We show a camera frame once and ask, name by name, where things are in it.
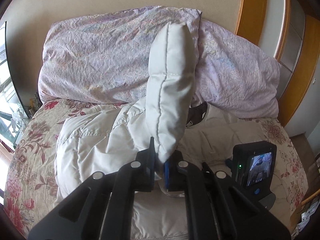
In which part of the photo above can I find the lilac floral left pillow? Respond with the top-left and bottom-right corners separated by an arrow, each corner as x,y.
38,6 -> 202,104

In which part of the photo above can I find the lilac floral pillow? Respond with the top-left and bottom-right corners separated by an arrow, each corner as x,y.
38,6 -> 202,104
191,20 -> 281,119

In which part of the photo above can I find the window with dark frame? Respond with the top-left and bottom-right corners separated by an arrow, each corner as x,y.
0,23 -> 30,151

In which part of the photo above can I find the white puffer down jacket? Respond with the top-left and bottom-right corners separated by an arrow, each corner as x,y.
53,21 -> 292,240

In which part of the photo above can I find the wooden door frame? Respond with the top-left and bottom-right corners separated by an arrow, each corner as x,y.
235,0 -> 319,136

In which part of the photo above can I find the floral beige bed quilt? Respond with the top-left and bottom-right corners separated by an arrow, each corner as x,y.
4,99 -> 309,239

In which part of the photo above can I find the lilac floral right pillow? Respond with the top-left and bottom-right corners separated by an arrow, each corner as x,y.
191,20 -> 281,119

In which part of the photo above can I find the glass panel sliding door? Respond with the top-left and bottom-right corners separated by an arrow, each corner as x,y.
276,0 -> 305,100

